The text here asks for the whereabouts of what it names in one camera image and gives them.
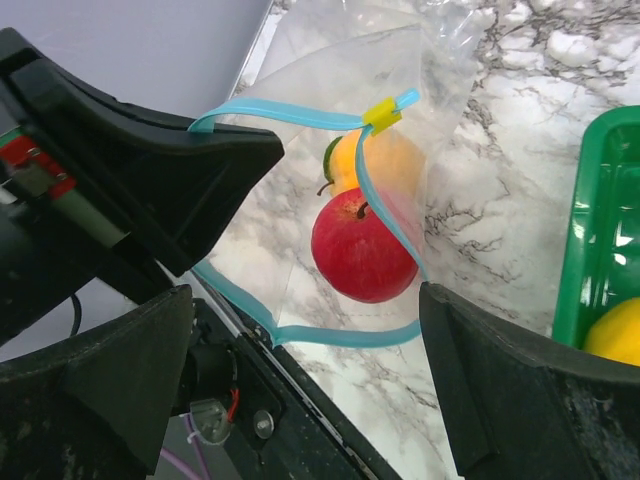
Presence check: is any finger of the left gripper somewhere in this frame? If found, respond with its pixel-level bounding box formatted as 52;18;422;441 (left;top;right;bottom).
1;28;284;275

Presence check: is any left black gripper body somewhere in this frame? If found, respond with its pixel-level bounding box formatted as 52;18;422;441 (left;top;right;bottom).
1;64;170;340

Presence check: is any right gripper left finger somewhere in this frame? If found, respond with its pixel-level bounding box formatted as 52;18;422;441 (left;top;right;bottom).
1;285;194;479

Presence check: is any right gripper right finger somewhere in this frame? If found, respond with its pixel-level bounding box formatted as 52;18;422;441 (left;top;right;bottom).
419;282;639;479

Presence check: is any clear zip top bag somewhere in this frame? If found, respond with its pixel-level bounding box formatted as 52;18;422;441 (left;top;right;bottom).
191;1;482;348

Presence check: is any green plastic tray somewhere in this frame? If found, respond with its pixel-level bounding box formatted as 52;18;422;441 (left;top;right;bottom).
552;105;639;349

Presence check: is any red apple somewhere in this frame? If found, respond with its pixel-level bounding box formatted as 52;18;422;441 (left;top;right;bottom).
310;188;418;304

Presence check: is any orange peach with leaf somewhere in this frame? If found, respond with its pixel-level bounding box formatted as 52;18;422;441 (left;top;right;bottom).
318;129;426;197

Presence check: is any yellow lemon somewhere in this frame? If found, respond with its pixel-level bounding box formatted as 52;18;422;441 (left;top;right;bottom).
583;297;640;366

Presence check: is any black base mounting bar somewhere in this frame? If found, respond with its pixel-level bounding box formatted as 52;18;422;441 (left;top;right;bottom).
172;299;398;479

